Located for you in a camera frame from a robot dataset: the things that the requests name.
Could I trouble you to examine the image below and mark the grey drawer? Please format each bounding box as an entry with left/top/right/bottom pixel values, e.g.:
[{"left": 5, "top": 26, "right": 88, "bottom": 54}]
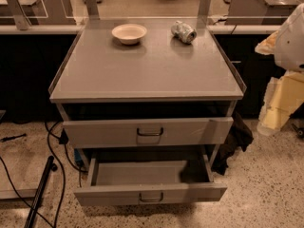
[
  {"left": 75, "top": 153, "right": 227, "bottom": 206},
  {"left": 63, "top": 117, "right": 233, "bottom": 148}
]

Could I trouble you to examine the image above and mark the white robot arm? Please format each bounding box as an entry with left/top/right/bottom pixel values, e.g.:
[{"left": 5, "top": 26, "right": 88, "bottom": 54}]
[{"left": 255, "top": 4, "right": 304, "bottom": 136}]

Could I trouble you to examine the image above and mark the grey top drawer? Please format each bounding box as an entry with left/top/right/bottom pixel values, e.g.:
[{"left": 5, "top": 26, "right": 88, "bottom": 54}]
[{"left": 63, "top": 117, "right": 233, "bottom": 148}]

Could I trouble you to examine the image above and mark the grey drawer cabinet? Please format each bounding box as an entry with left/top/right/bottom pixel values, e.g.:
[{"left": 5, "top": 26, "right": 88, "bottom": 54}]
[{"left": 47, "top": 17, "right": 248, "bottom": 163}]

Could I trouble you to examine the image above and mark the dark cloth behind cabinet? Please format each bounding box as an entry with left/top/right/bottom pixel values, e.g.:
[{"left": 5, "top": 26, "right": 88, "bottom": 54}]
[{"left": 212, "top": 112, "right": 254, "bottom": 175}]

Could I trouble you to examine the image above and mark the grey background desk right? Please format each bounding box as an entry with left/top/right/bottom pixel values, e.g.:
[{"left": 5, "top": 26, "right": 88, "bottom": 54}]
[{"left": 226, "top": 0, "right": 304, "bottom": 25}]

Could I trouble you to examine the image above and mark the grey background desk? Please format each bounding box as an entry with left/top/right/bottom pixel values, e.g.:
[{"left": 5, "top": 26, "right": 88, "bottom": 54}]
[
  {"left": 226, "top": 0, "right": 304, "bottom": 25},
  {"left": 0, "top": 0, "right": 76, "bottom": 25}
]

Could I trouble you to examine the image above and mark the crushed silver can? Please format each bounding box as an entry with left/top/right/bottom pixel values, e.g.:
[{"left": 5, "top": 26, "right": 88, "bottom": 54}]
[{"left": 171, "top": 21, "right": 197, "bottom": 44}]

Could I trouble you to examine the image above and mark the white ceramic bowl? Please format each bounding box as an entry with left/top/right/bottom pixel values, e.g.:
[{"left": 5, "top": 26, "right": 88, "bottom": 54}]
[{"left": 112, "top": 24, "right": 147, "bottom": 46}]

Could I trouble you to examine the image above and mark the black metal pole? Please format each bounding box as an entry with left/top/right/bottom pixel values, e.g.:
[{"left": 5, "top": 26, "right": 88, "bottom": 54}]
[{"left": 24, "top": 156, "right": 54, "bottom": 228}]

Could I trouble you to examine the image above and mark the grey background desk left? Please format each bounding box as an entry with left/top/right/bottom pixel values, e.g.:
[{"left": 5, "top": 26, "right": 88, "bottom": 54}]
[{"left": 0, "top": 0, "right": 76, "bottom": 25}]

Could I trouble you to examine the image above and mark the black tool on floor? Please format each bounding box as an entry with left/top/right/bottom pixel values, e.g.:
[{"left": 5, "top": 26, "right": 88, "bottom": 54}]
[{"left": 0, "top": 133, "right": 27, "bottom": 143}]

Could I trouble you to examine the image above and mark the black floor cable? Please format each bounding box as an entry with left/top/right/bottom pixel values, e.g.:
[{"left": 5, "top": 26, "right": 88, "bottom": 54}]
[{"left": 0, "top": 121, "right": 88, "bottom": 228}]

